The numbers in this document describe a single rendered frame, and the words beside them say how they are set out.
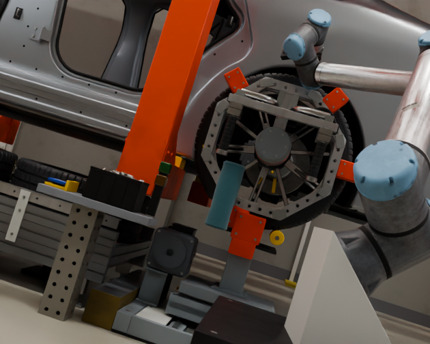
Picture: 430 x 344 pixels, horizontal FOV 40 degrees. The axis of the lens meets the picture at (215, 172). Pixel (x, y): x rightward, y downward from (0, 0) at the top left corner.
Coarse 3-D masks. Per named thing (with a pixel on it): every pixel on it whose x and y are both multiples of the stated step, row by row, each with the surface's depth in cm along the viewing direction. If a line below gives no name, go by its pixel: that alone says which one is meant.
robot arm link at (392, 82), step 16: (304, 64) 225; (320, 64) 224; (336, 64) 220; (304, 80) 229; (320, 80) 223; (336, 80) 217; (352, 80) 212; (368, 80) 207; (384, 80) 202; (400, 80) 198
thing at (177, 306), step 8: (176, 288) 254; (176, 296) 239; (184, 296) 244; (168, 304) 239; (176, 304) 239; (184, 304) 239; (192, 304) 238; (200, 304) 238; (208, 304) 243; (168, 312) 239; (176, 312) 239; (184, 312) 238; (192, 312) 238; (200, 312) 238; (192, 320) 238; (200, 320) 238
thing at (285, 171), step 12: (288, 132) 294; (300, 144) 293; (300, 156) 292; (252, 168) 294; (300, 168) 292; (252, 180) 294; (276, 180) 293; (288, 180) 292; (300, 180) 292; (276, 192) 292; (288, 192) 292
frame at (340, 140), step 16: (272, 80) 240; (304, 96) 239; (320, 96) 238; (224, 112) 241; (208, 144) 241; (336, 144) 236; (208, 160) 240; (336, 160) 236; (320, 192) 235; (256, 208) 237; (272, 208) 237; (288, 208) 236
